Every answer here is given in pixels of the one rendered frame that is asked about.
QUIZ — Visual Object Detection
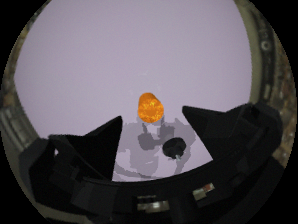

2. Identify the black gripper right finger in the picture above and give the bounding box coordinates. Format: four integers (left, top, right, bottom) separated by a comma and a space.
181, 103, 253, 159

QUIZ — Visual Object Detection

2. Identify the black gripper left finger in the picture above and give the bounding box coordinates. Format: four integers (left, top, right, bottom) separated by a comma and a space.
48, 115, 122, 181

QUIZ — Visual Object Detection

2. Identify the orange tapered knob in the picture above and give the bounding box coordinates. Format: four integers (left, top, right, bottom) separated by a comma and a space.
137, 92, 164, 123

